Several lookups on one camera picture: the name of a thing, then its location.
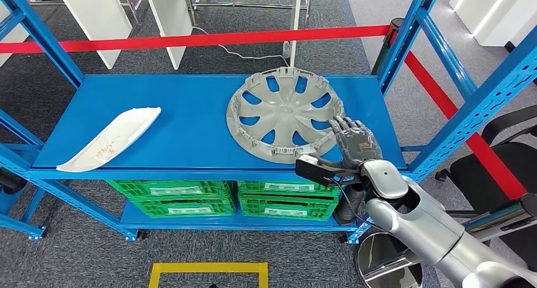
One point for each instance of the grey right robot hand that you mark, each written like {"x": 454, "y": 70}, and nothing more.
{"x": 358, "y": 145}

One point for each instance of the grey plastic wheel hubcap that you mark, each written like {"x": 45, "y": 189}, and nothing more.
{"x": 285, "y": 110}

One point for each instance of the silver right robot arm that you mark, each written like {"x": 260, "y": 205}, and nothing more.
{"x": 423, "y": 231}

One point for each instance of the blue metal shelf rack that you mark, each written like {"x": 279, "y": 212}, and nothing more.
{"x": 21, "y": 226}
{"x": 189, "y": 122}

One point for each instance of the white plastic trim part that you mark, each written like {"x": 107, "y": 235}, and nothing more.
{"x": 109, "y": 139}

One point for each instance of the black cylinder part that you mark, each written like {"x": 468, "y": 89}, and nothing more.
{"x": 10, "y": 181}

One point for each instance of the black office chair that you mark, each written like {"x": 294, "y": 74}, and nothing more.
{"x": 465, "y": 181}

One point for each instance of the white power adapter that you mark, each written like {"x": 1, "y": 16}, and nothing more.
{"x": 286, "y": 49}

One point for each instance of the red barrier belt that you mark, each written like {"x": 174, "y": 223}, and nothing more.
{"x": 499, "y": 168}
{"x": 209, "y": 38}

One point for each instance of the white desk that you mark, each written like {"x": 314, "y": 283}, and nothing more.
{"x": 168, "y": 22}
{"x": 92, "y": 22}

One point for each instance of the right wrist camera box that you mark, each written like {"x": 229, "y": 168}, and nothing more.
{"x": 314, "y": 173}

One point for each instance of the dark stanchion post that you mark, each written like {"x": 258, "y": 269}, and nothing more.
{"x": 384, "y": 47}

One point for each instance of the chrome stanchion post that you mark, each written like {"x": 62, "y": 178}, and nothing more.
{"x": 503, "y": 221}

